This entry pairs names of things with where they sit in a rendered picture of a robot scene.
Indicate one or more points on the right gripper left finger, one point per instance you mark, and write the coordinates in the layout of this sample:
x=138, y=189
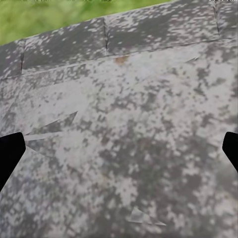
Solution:
x=12, y=148

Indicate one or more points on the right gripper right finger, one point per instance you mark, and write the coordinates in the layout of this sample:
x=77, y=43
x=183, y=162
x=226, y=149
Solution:
x=230, y=148

